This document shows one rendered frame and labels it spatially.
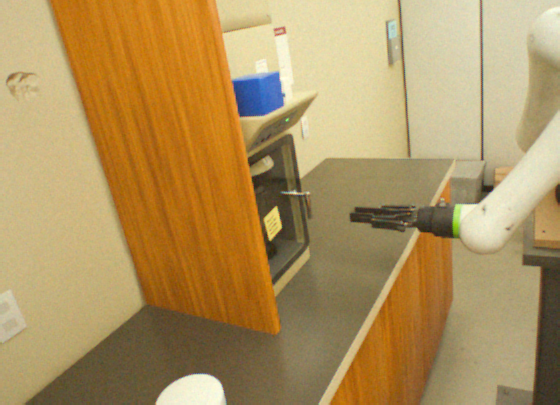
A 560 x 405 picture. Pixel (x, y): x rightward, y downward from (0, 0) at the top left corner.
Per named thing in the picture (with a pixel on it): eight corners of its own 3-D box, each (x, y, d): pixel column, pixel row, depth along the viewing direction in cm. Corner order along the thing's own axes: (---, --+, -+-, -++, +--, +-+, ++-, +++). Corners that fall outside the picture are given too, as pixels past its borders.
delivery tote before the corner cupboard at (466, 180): (403, 210, 396) (400, 174, 384) (416, 191, 428) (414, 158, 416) (478, 216, 363) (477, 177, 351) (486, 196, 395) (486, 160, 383)
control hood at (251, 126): (230, 159, 116) (221, 121, 113) (289, 124, 142) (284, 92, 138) (268, 159, 110) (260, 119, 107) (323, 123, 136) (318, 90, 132)
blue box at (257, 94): (231, 117, 115) (224, 81, 112) (253, 107, 123) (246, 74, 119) (265, 116, 110) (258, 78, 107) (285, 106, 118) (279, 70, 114)
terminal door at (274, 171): (262, 295, 132) (234, 165, 118) (308, 245, 156) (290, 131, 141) (264, 296, 132) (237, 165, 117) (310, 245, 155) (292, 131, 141)
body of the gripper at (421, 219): (436, 201, 127) (403, 199, 131) (429, 213, 120) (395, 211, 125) (437, 225, 129) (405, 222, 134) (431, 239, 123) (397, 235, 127)
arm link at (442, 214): (453, 247, 120) (459, 231, 127) (452, 206, 116) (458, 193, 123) (429, 245, 123) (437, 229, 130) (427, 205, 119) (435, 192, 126)
